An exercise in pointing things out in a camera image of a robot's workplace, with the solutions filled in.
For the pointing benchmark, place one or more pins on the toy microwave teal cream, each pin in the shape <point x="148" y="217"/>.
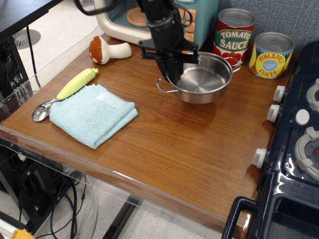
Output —
<point x="124" y="20"/>

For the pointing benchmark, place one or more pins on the dark blue toy stove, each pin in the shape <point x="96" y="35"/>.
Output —
<point x="287" y="206"/>

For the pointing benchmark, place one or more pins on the light blue folded rag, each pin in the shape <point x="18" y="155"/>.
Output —
<point x="92" y="115"/>

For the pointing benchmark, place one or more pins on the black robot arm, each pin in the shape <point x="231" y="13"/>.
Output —
<point x="160" y="9"/>

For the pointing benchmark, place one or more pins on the white stove knob top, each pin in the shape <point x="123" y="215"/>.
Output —
<point x="279" y="93"/>

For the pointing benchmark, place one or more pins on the tomato sauce can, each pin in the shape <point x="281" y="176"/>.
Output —
<point x="234" y="31"/>

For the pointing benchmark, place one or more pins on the white stove knob middle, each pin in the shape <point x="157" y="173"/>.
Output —
<point x="273" y="113"/>

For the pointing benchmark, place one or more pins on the white stove knob bottom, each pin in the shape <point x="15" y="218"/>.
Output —
<point x="259" y="157"/>

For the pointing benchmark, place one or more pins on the green handled ice cream scoop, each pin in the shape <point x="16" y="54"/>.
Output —
<point x="73" y="86"/>

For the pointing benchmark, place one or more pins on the clear acrylic table guard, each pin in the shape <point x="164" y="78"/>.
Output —
<point x="179" y="156"/>

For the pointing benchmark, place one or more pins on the silver steel pot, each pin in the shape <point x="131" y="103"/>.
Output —
<point x="206" y="81"/>

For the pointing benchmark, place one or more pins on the white stove knob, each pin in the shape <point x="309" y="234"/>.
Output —
<point x="259" y="157"/>
<point x="273" y="113"/>
<point x="279" y="93"/>

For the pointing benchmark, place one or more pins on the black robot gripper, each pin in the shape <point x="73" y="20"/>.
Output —
<point x="168" y="47"/>

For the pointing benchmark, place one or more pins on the pineapple slices can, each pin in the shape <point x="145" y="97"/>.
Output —
<point x="271" y="55"/>

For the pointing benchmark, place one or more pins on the plush mushroom toy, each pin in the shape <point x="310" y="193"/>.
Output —
<point x="101" y="52"/>

